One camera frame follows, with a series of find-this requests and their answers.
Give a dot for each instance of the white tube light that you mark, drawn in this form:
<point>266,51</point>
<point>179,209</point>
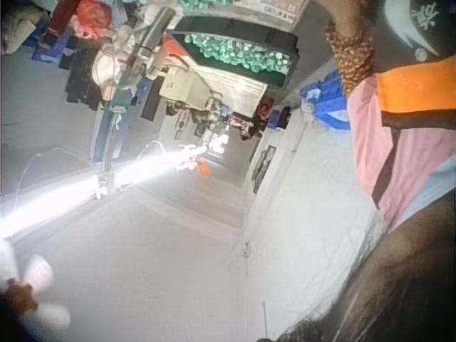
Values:
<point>107,185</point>

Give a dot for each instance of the heap of colourful clothes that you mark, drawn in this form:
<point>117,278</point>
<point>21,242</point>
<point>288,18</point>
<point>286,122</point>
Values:
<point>82,46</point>

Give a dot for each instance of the stack of orange beaded bangles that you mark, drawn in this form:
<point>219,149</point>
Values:
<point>352,60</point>

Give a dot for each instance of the black crate of green pieces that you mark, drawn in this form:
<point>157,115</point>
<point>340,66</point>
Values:
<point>242,50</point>

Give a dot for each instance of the rack of hanging clothes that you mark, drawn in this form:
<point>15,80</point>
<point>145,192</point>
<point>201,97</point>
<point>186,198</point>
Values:
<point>221,121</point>

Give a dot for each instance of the black cloth with white print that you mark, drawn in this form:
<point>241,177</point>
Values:
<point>395,21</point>

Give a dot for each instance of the white ceiling fan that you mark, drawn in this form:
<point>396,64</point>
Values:
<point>33,288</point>

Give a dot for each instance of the blue plastic crate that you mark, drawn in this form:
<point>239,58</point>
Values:
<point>326,96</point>

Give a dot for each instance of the silver metal pole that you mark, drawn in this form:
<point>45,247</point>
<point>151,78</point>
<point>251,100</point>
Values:
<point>156,25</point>

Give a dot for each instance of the white tray of green pieces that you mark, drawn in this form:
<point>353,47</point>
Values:
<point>228,5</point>

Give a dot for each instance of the dark framed wall picture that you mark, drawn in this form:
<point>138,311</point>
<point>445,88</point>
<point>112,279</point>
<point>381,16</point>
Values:
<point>261,167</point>

